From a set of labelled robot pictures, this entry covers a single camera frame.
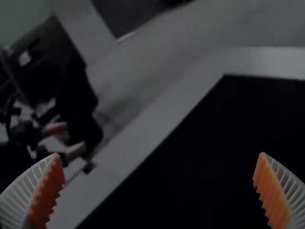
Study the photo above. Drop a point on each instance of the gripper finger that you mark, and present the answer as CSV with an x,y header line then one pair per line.
x,y
26,198
281,198

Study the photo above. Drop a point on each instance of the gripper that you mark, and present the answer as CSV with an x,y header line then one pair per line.
x,y
85,124

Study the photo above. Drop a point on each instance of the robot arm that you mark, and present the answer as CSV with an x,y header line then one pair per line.
x,y
71,59

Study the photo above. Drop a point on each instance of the black mat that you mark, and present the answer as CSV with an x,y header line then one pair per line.
x,y
214,167

